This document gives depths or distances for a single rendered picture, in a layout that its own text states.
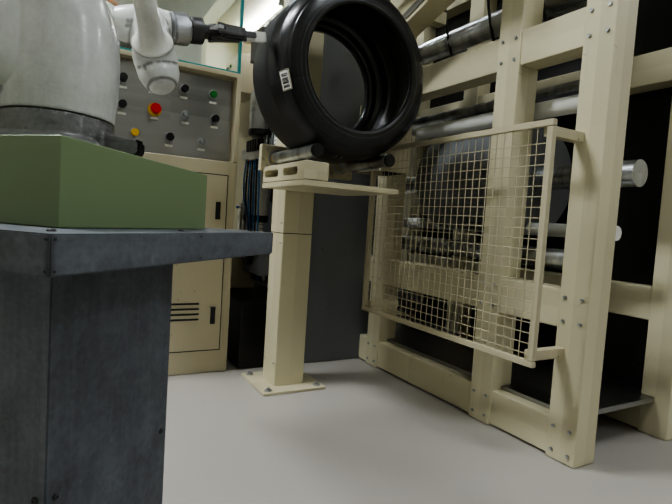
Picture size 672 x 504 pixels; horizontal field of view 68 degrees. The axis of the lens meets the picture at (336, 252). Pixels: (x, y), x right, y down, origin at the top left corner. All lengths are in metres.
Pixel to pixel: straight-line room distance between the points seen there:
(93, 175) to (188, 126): 1.54
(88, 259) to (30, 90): 0.33
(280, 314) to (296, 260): 0.22
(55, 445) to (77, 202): 0.31
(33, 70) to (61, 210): 0.24
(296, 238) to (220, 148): 0.53
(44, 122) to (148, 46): 0.68
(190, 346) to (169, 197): 1.45
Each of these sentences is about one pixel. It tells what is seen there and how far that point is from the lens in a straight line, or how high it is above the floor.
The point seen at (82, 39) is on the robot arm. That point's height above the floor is 0.91.
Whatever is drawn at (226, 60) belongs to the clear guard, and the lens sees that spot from 2.27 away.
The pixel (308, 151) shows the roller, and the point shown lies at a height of 0.89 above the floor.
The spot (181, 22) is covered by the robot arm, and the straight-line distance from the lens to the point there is 1.60.
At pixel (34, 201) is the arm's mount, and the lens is 0.66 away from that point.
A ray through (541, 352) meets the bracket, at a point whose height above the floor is 0.34.
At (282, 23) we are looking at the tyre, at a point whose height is 1.27.
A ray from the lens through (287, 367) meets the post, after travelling 2.06.
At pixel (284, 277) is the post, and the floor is 0.45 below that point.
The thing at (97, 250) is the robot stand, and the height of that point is 0.63.
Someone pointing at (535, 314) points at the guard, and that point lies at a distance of 1.51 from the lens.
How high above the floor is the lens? 0.68
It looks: 3 degrees down
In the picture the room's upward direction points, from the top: 4 degrees clockwise
